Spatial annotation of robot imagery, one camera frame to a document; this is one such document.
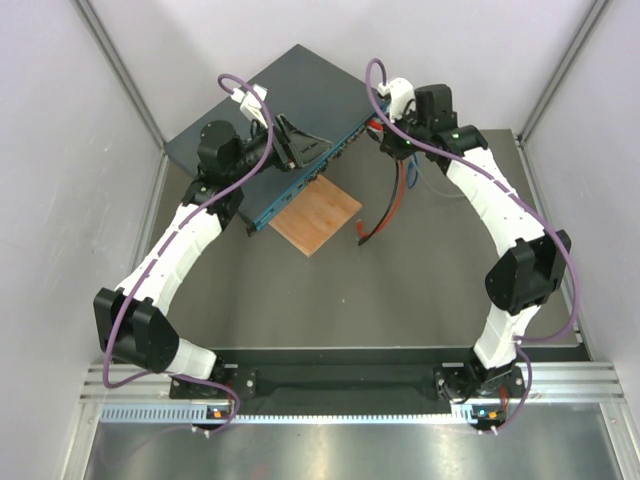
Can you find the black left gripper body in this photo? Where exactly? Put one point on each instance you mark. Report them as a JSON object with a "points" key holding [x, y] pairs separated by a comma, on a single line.
{"points": [[255, 151]]}

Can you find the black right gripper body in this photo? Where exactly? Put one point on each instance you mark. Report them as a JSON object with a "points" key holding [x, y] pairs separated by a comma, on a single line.
{"points": [[408, 125]]}

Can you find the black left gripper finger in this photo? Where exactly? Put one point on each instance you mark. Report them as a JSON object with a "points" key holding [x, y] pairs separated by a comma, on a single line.
{"points": [[283, 123], [301, 148]]}

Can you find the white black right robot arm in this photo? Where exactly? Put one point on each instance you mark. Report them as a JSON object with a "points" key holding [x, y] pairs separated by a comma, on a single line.
{"points": [[530, 266]]}

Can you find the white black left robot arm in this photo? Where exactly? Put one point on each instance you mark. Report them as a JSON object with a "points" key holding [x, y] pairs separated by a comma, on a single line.
{"points": [[131, 318]]}

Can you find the wooden board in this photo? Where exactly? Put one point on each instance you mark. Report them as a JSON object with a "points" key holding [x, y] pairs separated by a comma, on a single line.
{"points": [[310, 219]]}

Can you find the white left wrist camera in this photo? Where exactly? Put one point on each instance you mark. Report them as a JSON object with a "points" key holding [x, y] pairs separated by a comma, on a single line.
{"points": [[249, 104]]}

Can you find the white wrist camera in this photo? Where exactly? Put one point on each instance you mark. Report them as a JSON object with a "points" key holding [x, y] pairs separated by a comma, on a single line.
{"points": [[249, 104], [401, 97]]}

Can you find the dark blue network switch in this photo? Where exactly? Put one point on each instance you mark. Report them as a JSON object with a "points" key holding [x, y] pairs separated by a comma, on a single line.
{"points": [[318, 98]]}

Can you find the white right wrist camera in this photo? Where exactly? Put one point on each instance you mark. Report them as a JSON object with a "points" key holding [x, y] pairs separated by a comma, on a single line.
{"points": [[401, 97]]}

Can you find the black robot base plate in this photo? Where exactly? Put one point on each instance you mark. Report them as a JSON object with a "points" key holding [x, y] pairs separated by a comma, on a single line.
{"points": [[432, 373]]}

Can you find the aluminium frame rail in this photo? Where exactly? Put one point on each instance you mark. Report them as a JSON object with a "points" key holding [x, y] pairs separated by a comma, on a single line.
{"points": [[554, 382]]}

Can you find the grey slotted cable duct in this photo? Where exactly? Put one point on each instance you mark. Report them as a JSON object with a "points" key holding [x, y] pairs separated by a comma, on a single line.
{"points": [[212, 415]]}

